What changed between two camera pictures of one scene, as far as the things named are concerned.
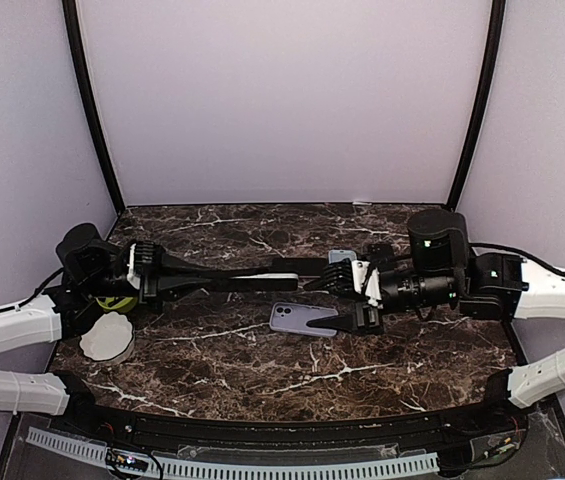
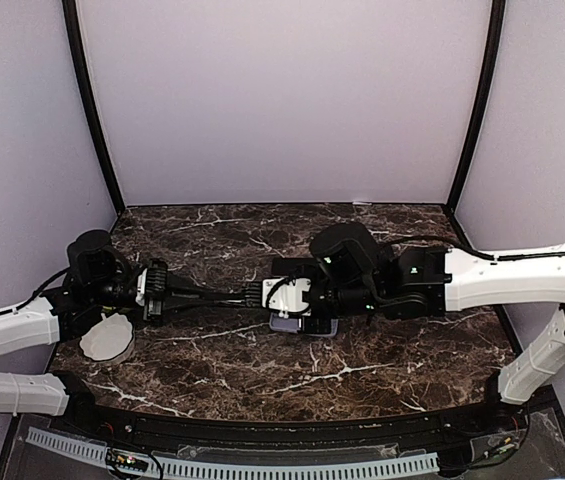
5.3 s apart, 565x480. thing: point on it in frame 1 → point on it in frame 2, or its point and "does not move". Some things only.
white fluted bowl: (110, 339) does not move
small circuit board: (124, 459) does not move
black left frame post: (79, 71) does not move
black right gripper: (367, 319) → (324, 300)
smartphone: (288, 281) → (230, 300)
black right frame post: (484, 91) does not move
